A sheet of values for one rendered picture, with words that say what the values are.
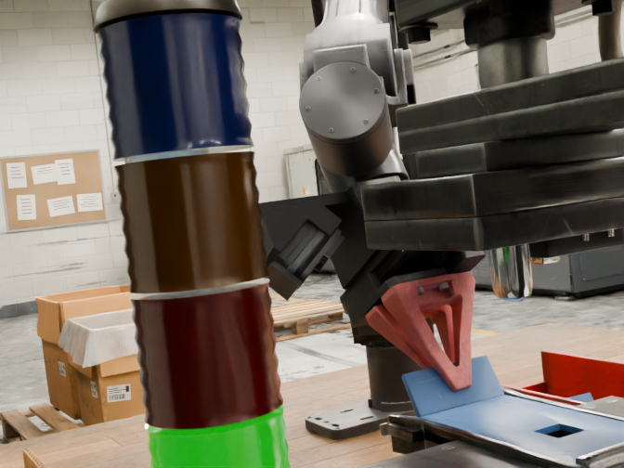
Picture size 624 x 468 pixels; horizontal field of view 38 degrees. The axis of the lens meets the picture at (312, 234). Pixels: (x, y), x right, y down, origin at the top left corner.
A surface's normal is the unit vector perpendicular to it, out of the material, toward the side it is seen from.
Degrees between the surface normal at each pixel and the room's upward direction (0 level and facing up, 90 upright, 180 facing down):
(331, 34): 27
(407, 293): 81
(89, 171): 90
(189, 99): 76
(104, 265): 90
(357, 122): 66
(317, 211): 60
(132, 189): 104
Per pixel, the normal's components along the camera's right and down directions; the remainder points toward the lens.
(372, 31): -0.15, -0.86
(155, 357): -0.59, -0.14
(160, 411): -0.63, 0.35
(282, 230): 0.36, -0.50
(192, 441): -0.19, 0.32
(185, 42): 0.31, 0.26
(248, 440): 0.48, -0.26
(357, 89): -0.16, -0.35
